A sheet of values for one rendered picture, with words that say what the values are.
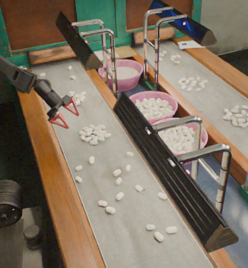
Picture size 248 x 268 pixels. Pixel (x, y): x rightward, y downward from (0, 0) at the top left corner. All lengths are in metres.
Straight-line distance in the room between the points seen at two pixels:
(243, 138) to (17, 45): 1.41
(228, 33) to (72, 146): 2.68
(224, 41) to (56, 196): 2.96
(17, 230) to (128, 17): 1.47
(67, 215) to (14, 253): 0.40
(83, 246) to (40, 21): 1.46
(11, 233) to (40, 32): 1.20
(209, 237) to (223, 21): 3.20
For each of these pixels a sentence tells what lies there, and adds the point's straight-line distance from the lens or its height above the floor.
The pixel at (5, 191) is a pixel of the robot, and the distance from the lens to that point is 1.39.
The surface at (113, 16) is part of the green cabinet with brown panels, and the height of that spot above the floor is 0.98.
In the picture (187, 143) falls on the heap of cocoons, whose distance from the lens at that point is 1.59.
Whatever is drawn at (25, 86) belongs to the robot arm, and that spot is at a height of 1.07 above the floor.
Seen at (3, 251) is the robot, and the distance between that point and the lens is 1.62.
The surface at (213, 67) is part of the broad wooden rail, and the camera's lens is 2.18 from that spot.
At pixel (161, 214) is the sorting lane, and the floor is 0.74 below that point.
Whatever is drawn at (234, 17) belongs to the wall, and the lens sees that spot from 3.92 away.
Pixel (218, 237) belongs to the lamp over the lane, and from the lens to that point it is 0.80.
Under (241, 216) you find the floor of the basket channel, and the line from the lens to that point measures 1.41.
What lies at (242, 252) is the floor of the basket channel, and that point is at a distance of 1.31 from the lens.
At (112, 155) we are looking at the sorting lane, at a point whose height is 0.74.
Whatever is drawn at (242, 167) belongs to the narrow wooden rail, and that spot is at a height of 0.76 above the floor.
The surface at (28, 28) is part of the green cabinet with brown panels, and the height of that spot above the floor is 0.99.
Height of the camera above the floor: 1.71
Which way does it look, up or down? 36 degrees down
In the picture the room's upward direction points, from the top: 3 degrees counter-clockwise
